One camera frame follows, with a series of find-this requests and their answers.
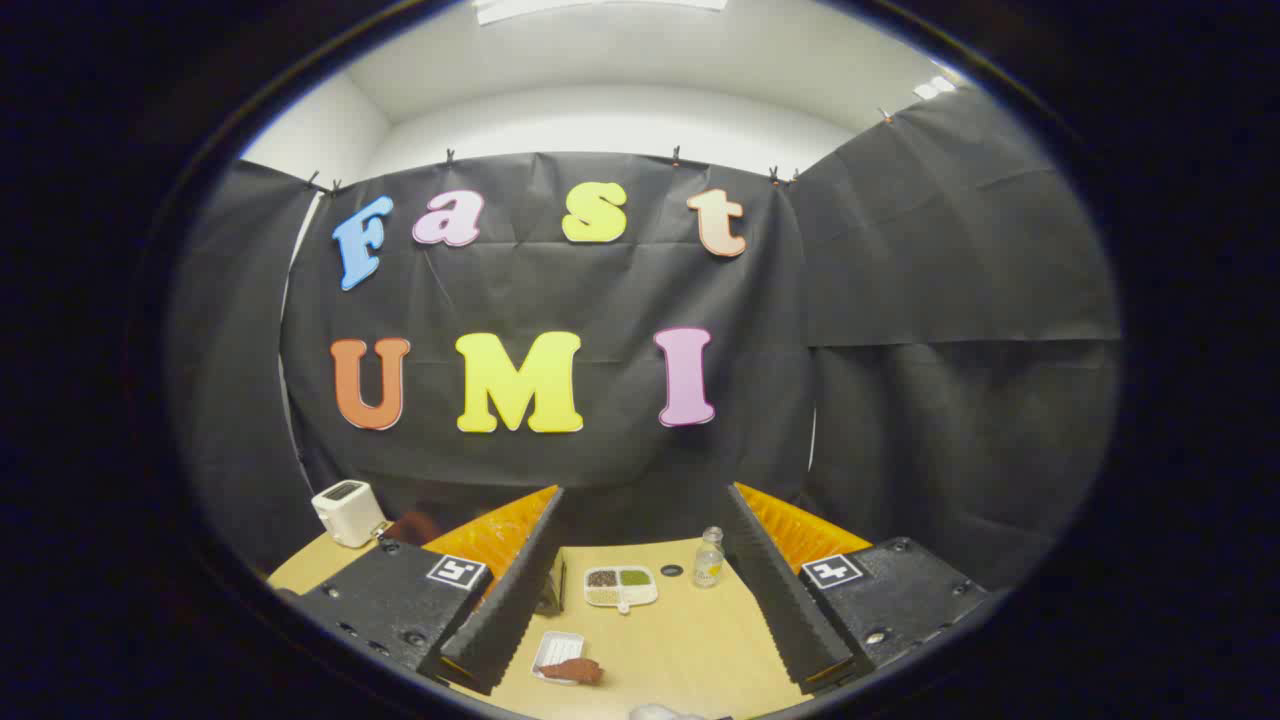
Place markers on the white bread toaster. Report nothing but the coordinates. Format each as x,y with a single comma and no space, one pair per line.
348,515

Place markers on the white divided dish with grains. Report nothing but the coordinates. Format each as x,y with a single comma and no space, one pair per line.
620,599

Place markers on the red meat patty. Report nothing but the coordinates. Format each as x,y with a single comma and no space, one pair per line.
575,671

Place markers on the small clear glass bottle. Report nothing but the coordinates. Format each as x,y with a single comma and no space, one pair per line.
709,565

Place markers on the black toaster oven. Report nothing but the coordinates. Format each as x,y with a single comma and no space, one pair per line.
551,592

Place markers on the long ceiling light panel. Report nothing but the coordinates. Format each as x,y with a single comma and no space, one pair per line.
600,8

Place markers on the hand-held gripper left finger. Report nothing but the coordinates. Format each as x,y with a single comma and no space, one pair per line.
515,600

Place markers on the small ceiling light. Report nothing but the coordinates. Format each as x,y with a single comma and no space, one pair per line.
936,88

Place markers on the white rectangular tray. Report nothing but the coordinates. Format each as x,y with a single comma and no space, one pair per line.
557,648

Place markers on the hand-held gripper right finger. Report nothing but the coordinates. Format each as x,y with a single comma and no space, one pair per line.
775,590

